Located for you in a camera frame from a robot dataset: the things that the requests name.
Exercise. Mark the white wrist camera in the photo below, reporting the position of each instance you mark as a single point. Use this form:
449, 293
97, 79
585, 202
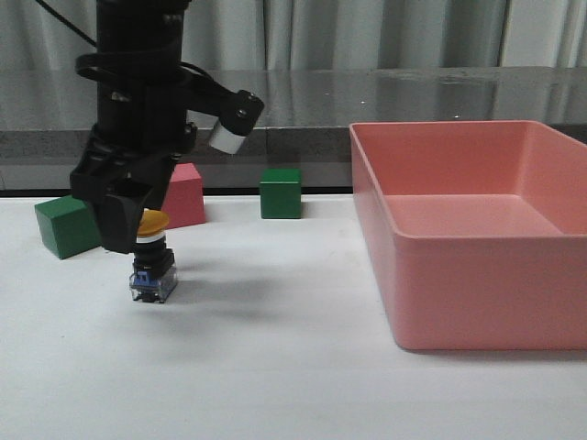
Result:
228, 140

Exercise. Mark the grey curtain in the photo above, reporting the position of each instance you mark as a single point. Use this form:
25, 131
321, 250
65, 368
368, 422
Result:
356, 35

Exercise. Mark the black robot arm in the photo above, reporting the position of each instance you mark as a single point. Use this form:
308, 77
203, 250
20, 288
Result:
139, 45

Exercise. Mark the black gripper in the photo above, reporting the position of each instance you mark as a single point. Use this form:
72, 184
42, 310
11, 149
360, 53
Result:
139, 137

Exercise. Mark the left green wooden cube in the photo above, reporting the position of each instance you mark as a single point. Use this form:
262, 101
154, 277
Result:
67, 227

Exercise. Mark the yellow push button switch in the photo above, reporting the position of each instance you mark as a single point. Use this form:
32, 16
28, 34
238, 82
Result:
154, 275

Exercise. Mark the grey glossy back table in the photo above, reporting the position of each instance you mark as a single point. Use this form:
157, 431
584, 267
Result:
46, 116

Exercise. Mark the right green wooden cube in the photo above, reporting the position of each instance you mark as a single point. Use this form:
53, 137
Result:
280, 194

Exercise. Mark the green wooden cube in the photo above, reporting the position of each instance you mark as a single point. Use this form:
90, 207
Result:
67, 227
280, 194

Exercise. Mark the pink plastic bin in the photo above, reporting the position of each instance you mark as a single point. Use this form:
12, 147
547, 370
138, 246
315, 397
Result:
476, 232

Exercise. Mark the pink wooden cube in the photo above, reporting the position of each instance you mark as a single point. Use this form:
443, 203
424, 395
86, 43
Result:
184, 200

